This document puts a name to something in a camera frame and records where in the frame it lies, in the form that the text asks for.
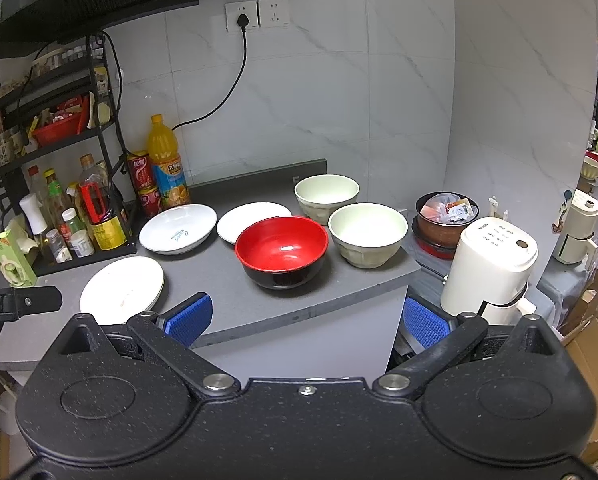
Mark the white electric kettle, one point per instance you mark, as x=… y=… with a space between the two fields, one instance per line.
x=490 y=272

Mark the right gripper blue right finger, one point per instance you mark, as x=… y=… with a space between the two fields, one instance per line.
x=447 y=341

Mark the green paper box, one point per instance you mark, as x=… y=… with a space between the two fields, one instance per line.
x=14 y=265

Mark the soy sauce bottle yellow label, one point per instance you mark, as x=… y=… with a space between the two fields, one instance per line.
x=96 y=195

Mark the white wall socket right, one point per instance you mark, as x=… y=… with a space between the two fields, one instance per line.
x=273 y=13

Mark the red basket on rack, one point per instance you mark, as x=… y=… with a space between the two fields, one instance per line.
x=65 y=124

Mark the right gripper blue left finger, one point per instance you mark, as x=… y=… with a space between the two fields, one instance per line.
x=168 y=338

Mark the plain white front plate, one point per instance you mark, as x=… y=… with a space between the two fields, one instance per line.
x=122 y=289

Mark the white bakery print plate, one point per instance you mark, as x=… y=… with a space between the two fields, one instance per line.
x=237 y=220

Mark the white wall socket left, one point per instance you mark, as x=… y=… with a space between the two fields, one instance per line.
x=241 y=15

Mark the black metal spice rack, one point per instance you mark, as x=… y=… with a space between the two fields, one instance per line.
x=89 y=113

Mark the red and black bowl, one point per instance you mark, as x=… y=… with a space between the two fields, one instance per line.
x=282 y=252

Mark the white appliance in background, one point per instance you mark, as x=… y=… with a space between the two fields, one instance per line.
x=576 y=241

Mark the white deep plate blue script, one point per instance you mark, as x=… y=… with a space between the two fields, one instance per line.
x=178 y=230

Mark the orange juice bottle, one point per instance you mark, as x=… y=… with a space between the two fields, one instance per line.
x=164 y=156

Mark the small white pill bottle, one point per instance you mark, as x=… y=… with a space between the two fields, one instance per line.
x=81 y=244

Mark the white wall socket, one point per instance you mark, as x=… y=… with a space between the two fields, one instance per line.
x=241 y=15
x=273 y=13

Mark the cream ceramic bowl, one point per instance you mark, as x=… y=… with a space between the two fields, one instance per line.
x=321 y=195
x=367 y=235

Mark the upper red drink can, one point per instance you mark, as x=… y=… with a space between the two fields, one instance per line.
x=140 y=170

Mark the brown pot with packets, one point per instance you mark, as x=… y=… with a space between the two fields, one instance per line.
x=440 y=218

